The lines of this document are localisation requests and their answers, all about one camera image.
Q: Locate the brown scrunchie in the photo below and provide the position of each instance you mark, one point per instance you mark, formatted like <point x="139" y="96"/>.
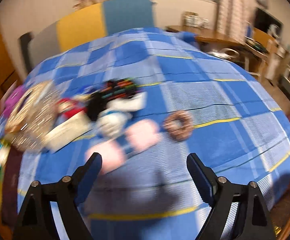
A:
<point x="179" y="125"/>

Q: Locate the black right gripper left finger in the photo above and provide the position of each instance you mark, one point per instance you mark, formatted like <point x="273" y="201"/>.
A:
<point x="35" y="219"/>

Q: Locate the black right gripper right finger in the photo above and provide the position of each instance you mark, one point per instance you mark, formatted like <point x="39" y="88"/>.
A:
<point x="243" y="204"/>

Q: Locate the pink white plush toy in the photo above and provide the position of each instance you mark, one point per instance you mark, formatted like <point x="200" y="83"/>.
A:
<point x="5" y="147"/>

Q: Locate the multicolour sofa backrest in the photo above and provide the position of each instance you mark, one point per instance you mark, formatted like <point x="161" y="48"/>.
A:
<point x="85" y="25"/>

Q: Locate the white blue-striped sock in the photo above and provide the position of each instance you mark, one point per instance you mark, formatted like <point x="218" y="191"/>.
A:
<point x="111" y="123"/>

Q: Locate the beige knitted cloth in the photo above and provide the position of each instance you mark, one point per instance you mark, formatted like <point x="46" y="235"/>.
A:
<point x="67" y="131"/>

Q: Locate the red reindeer christmas sock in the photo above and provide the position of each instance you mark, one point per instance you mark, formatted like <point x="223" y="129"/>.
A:
<point x="69" y="107"/>

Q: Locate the white sponge block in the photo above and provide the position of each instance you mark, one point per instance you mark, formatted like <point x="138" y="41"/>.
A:
<point x="133" y="104"/>

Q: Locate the purple gift box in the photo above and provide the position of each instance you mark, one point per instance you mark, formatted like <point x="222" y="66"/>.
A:
<point x="10" y="98"/>

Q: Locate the pink fluffy sock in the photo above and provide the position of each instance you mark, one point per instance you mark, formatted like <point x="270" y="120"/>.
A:
<point x="136" y="139"/>

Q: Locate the sparkly silver box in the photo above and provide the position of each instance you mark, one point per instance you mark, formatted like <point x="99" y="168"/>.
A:
<point x="33" y="117"/>

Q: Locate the blue checkered tablecloth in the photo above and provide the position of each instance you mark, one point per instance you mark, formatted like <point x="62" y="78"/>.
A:
<point x="239" y="131"/>

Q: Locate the patterned curtain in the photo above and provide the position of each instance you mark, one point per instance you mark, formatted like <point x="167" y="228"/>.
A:
<point x="232" y="19"/>

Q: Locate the wooden side table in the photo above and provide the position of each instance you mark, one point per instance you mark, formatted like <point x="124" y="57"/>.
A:
<point x="211" y="38"/>

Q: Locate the black beaded hair wig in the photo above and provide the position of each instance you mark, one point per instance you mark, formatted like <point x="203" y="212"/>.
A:
<point x="113" y="89"/>

